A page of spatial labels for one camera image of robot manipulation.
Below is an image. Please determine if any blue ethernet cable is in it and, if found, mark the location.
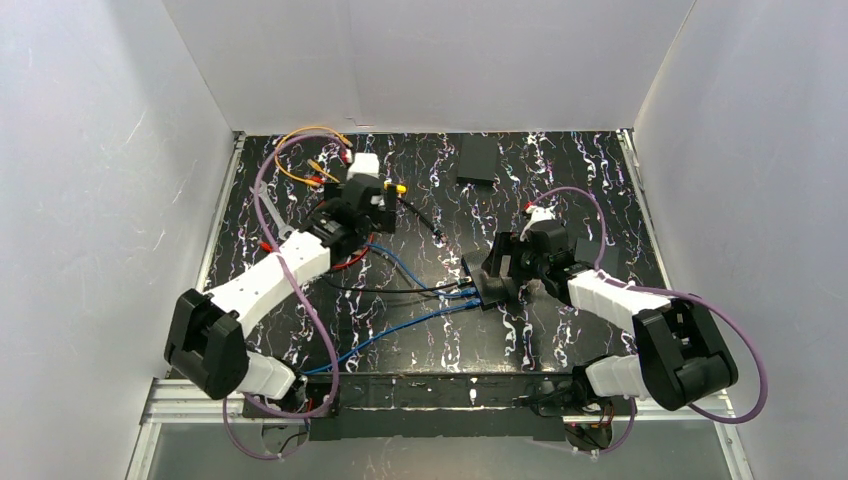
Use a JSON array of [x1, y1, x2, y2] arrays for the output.
[[364, 241, 480, 299], [303, 298, 484, 378]]

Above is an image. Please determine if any black ethernet cable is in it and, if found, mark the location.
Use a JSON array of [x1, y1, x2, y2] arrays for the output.
[[317, 195, 475, 296]]

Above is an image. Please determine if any orange ethernet cable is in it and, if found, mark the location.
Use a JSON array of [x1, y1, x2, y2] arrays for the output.
[[305, 160, 342, 185], [274, 126, 354, 185]]

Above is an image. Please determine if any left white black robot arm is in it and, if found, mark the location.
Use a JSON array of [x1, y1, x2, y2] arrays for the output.
[[164, 174, 398, 400]]

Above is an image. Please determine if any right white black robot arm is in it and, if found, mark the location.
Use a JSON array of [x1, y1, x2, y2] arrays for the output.
[[463, 220, 739, 411]]

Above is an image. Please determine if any silver open-end wrench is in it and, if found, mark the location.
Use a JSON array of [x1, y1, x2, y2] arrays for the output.
[[250, 181, 294, 242]]

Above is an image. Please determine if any black box at back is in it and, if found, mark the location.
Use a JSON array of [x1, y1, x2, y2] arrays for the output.
[[457, 134, 499, 186]]

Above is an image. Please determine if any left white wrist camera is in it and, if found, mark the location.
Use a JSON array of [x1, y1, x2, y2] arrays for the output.
[[346, 152, 380, 180]]

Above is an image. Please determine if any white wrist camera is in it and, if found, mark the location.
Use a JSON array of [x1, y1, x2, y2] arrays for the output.
[[520, 204, 555, 242], [346, 152, 380, 180]]

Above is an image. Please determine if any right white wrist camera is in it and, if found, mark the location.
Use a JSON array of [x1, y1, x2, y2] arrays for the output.
[[520, 204, 555, 242]]

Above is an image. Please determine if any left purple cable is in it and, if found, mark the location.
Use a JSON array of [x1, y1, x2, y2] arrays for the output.
[[221, 133, 356, 462]]

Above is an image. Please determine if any purple cable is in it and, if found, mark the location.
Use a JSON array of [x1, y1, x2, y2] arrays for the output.
[[526, 186, 770, 458], [221, 133, 356, 462]]

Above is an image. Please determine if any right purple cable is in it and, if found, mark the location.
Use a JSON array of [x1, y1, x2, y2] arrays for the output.
[[526, 186, 770, 458]]

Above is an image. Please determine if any red ethernet cable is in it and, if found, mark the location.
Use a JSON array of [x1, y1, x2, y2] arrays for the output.
[[254, 225, 376, 272]]

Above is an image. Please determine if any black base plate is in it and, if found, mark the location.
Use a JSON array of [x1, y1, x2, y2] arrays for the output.
[[241, 372, 631, 443]]

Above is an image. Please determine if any aluminium front rail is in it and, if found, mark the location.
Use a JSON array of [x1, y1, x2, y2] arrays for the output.
[[127, 379, 754, 479]]

